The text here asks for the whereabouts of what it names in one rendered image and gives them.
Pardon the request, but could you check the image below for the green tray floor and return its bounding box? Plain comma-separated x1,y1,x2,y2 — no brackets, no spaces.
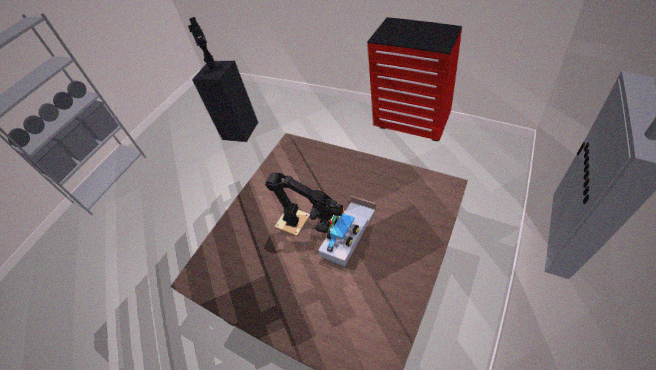
329,215,338,230

